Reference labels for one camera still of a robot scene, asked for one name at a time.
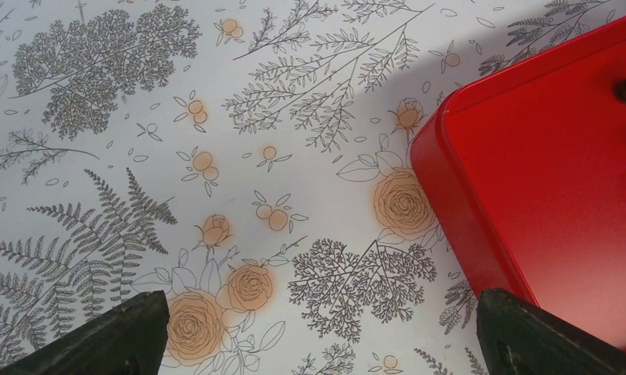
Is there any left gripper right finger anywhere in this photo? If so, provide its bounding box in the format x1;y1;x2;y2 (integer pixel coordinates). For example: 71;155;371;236
477;288;626;374

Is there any red plastic tray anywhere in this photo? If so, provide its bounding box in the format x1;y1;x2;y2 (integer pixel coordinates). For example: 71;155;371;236
410;16;626;351

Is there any floral patterned table mat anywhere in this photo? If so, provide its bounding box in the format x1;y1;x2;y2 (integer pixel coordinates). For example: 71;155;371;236
0;1;626;374

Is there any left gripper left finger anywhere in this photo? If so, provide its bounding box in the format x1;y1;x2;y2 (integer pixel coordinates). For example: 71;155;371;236
0;290;170;374

